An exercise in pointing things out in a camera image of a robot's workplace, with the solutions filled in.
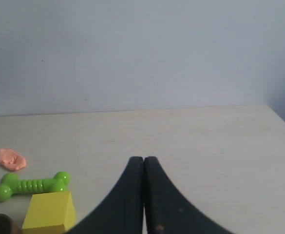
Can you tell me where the yellow cube block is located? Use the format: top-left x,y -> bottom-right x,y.
22,191 -> 76,234

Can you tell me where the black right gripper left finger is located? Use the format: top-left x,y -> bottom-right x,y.
67,156 -> 144,234

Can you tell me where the green bone chew toy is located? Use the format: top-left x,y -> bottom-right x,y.
0,171 -> 71,202

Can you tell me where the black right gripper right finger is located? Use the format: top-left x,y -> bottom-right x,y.
144,156 -> 231,234

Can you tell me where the brown wooden cup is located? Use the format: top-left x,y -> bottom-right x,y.
0,214 -> 22,234

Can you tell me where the orange salmon-coloured toy piece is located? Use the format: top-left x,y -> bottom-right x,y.
0,149 -> 27,171

